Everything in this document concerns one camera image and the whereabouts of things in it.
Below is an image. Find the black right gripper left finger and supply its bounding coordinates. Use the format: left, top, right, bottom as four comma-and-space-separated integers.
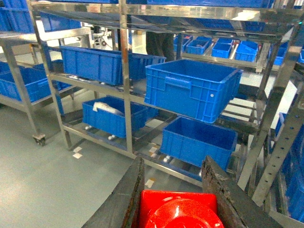
83, 157, 145, 228

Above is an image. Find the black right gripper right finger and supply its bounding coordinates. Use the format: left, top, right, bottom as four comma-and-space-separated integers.
201, 156, 281, 228

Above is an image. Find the red toy block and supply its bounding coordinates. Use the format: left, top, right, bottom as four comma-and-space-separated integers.
139, 190, 224, 228

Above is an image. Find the blue crate lower right shelf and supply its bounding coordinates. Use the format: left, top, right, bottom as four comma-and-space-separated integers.
160, 117, 238, 170

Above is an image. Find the blue crate lower left shelf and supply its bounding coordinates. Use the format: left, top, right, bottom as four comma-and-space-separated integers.
83, 96, 147, 138

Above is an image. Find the large blue crate on shelf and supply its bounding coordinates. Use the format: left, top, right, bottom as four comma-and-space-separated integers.
144, 59, 243, 124

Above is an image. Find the long blue crate upper shelf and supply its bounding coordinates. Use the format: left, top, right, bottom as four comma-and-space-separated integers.
60, 46, 166, 86

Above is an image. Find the stainless steel shelf rack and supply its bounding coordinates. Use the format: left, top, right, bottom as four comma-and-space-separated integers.
26, 0, 304, 228

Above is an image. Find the blue bin on cart middle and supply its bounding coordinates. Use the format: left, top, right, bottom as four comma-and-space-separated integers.
0, 59, 72, 103

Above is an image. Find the blue bin on cart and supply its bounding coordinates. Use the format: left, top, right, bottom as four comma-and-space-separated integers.
0, 59, 72, 103
3, 0, 34, 34

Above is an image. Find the person in dark trousers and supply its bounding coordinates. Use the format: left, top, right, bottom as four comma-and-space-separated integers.
146, 31, 175, 62

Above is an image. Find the steel cart with wheels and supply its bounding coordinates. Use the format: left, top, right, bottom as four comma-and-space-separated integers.
0, 27, 93, 147

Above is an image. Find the blue bin on cart far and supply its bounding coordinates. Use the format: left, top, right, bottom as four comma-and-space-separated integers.
3, 0, 34, 34

